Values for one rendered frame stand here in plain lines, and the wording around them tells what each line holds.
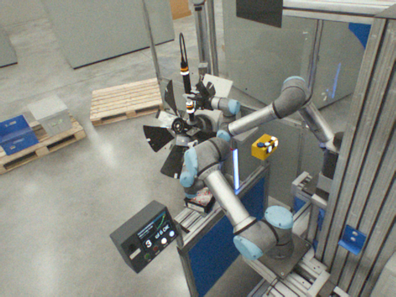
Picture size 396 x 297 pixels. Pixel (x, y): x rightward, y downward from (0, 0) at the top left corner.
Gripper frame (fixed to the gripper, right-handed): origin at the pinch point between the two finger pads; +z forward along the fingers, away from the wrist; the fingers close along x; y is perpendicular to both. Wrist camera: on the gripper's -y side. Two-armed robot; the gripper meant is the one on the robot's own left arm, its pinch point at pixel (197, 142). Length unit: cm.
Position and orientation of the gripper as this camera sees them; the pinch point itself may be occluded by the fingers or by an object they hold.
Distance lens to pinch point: 180.6
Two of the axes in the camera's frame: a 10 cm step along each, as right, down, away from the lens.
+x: 2.2, 7.8, 5.9
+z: 1.2, -6.2, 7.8
